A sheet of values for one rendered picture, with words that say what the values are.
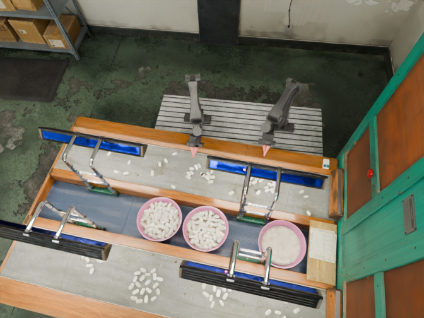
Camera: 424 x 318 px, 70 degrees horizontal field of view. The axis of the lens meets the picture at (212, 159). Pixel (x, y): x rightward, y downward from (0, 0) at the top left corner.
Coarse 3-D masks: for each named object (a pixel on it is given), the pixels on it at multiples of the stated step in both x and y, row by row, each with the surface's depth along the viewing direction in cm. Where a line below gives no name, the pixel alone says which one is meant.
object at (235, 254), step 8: (232, 248) 137; (240, 248) 151; (232, 256) 135; (240, 256) 173; (248, 256) 161; (256, 256) 161; (264, 256) 150; (232, 264) 133; (232, 272) 131; (264, 272) 132; (232, 280) 131; (264, 280) 130; (264, 288) 129
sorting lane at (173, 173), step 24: (120, 168) 199; (144, 168) 199; (168, 168) 198; (288, 168) 196; (192, 192) 190; (216, 192) 190; (240, 192) 189; (264, 192) 189; (288, 192) 188; (312, 192) 188; (312, 216) 181
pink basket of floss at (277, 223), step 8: (272, 224) 178; (280, 224) 179; (288, 224) 177; (264, 232) 179; (296, 232) 177; (304, 240) 172; (304, 248) 171; (272, 264) 166; (288, 264) 170; (296, 264) 165
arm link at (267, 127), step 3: (267, 117) 182; (282, 117) 179; (267, 120) 174; (270, 120) 179; (279, 120) 179; (264, 123) 175; (267, 123) 174; (270, 123) 174; (276, 123) 180; (279, 123) 183; (261, 126) 176; (264, 126) 175; (267, 126) 175; (270, 126) 174; (261, 129) 176; (264, 129) 175; (267, 129) 175; (270, 129) 175
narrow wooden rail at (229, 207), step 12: (60, 180) 202; (72, 180) 197; (96, 180) 193; (108, 180) 193; (120, 180) 193; (120, 192) 198; (132, 192) 192; (144, 192) 188; (156, 192) 188; (168, 192) 188; (180, 192) 188; (180, 204) 193; (192, 204) 188; (204, 204) 184; (216, 204) 183; (228, 204) 183; (252, 216) 184; (264, 216) 179; (276, 216) 179; (288, 216) 178; (300, 216) 178
